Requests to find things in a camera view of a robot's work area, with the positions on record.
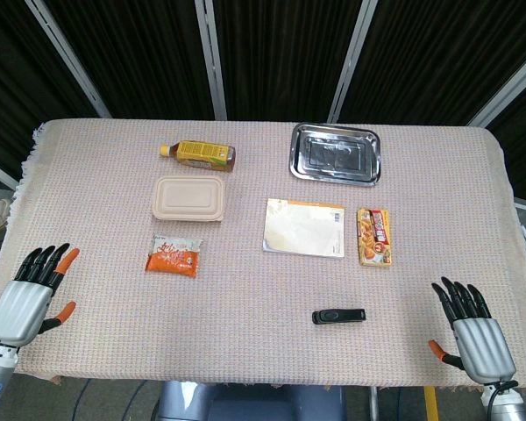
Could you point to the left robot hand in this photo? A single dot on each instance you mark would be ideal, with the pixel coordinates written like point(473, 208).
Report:
point(19, 307)

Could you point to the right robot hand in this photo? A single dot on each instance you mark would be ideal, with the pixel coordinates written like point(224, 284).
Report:
point(482, 337)

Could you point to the small black device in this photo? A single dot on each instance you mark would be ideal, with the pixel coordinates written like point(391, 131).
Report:
point(338, 316)

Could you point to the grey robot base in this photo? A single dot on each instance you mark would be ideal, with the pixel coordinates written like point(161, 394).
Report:
point(250, 401)

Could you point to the yellow red curry box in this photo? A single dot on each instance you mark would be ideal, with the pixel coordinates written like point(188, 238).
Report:
point(374, 237)

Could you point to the orange and white snack packet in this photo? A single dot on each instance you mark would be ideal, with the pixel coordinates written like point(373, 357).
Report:
point(173, 255)

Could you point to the beige lidded food container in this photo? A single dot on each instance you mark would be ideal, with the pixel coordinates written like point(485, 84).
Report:
point(188, 199)

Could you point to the pink woven tablecloth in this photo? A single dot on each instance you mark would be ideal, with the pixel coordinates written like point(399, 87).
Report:
point(245, 285)

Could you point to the stainless steel tray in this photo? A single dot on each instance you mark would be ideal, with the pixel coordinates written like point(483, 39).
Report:
point(336, 154)

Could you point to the yellow tea bottle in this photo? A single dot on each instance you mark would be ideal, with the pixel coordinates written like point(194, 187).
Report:
point(199, 154)

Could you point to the folding screen partition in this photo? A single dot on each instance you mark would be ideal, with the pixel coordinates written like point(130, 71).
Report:
point(263, 57)

